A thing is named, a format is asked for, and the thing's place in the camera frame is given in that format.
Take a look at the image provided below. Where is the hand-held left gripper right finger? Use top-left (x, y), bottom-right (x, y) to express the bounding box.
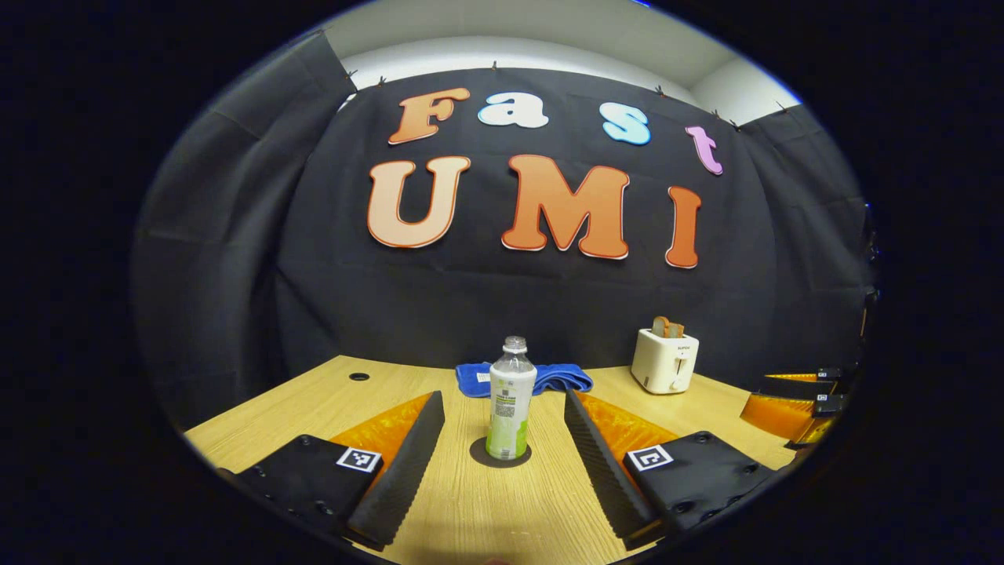
top-left (563, 388), bottom-right (785, 550)

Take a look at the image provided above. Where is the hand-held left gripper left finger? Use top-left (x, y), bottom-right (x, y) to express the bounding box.
top-left (218, 391), bottom-right (446, 552)

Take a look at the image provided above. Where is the dark brown round coaster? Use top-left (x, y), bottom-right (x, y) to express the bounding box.
top-left (469, 436), bottom-right (533, 469)

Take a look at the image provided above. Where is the clear plastic water bottle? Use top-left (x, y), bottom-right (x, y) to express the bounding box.
top-left (485, 336), bottom-right (539, 461)

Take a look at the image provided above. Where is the blue folded towel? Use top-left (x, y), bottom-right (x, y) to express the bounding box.
top-left (456, 362), bottom-right (595, 399)

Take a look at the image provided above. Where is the white toaster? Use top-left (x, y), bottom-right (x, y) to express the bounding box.
top-left (631, 328), bottom-right (700, 396)

